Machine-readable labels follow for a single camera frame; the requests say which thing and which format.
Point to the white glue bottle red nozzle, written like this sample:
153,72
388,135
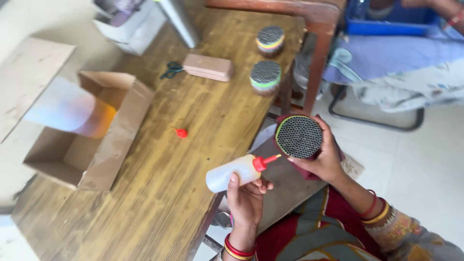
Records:
232,174

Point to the person's red patterned garment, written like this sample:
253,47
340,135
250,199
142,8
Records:
319,232

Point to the open cardboard box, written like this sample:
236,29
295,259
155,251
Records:
108,159

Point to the silver metal cylinder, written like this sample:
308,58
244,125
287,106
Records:
180,20

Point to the dark green scissors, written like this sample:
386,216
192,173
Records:
172,69

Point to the brown rectangular block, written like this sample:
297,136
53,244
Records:
208,67

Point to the brown wooden chair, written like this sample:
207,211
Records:
319,40

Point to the black metal chair frame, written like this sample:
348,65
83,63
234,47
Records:
380,125

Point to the tube bundle with rainbow bands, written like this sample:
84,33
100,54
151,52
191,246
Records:
270,39

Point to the grey cardboard lap board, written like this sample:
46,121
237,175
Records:
286,188

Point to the tube bundle with green band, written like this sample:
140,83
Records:
265,76

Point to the blue plastic crate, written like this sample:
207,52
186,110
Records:
391,25

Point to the person's right hand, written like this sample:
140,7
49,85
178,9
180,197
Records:
328,161

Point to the white carton with contents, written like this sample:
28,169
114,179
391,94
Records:
132,27

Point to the small red bottle cap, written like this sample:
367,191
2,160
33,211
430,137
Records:
181,133

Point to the yellow bangle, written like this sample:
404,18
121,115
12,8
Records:
379,216

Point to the thin red bangle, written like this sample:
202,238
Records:
370,206

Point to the flat wooden board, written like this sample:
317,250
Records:
29,79

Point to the person's left hand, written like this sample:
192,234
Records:
244,206

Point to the red and gold wrist bangles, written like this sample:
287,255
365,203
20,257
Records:
237,252

